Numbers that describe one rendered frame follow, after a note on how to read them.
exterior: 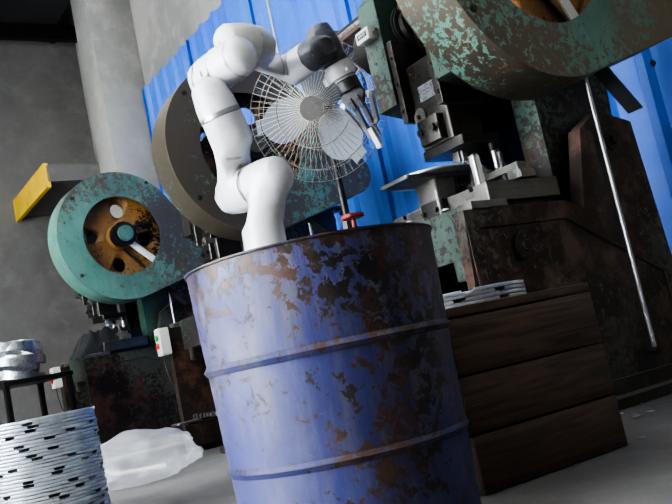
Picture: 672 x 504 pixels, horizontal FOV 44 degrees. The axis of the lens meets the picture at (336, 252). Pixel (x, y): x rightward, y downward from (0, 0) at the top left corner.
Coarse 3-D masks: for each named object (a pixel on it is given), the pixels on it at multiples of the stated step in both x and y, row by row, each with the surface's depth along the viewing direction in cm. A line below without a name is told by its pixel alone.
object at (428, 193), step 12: (396, 180) 246; (408, 180) 245; (420, 180) 249; (432, 180) 251; (444, 180) 252; (420, 192) 256; (432, 192) 251; (444, 192) 251; (420, 204) 256; (432, 204) 252; (444, 204) 250; (432, 216) 252
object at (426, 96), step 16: (416, 64) 265; (416, 80) 266; (432, 80) 260; (416, 96) 267; (432, 96) 261; (416, 112) 266; (432, 112) 262; (448, 112) 256; (464, 112) 259; (432, 128) 256; (448, 128) 256; (464, 128) 258; (480, 128) 261; (432, 144) 262
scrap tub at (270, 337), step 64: (256, 256) 120; (320, 256) 119; (384, 256) 122; (256, 320) 120; (320, 320) 118; (384, 320) 120; (448, 320) 133; (256, 384) 121; (320, 384) 117; (384, 384) 119; (448, 384) 127; (256, 448) 121; (320, 448) 117; (384, 448) 117; (448, 448) 123
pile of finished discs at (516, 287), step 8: (520, 280) 176; (480, 288) 169; (488, 288) 169; (496, 288) 176; (504, 288) 171; (512, 288) 173; (520, 288) 175; (448, 296) 169; (456, 296) 169; (464, 296) 169; (472, 296) 170; (480, 296) 169; (488, 296) 169; (496, 296) 170; (504, 296) 184; (448, 304) 169; (456, 304) 169; (464, 304) 168
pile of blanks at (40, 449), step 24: (0, 432) 204; (24, 432) 204; (48, 432) 205; (72, 432) 209; (96, 432) 220; (0, 456) 204; (24, 456) 212; (48, 456) 204; (72, 456) 221; (96, 456) 215; (0, 480) 204; (24, 480) 202; (48, 480) 203; (72, 480) 208; (96, 480) 212
